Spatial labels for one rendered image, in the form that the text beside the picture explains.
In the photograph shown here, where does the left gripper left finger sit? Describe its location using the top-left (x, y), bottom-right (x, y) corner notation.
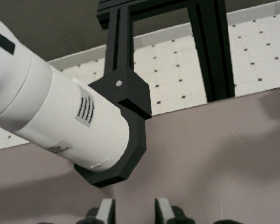
top-left (76, 199), bottom-right (116, 224)

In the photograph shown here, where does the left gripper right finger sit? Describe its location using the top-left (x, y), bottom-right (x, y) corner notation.
top-left (154, 198), bottom-right (243, 224)

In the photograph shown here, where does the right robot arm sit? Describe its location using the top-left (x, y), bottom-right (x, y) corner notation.
top-left (0, 22), bottom-right (129, 172)

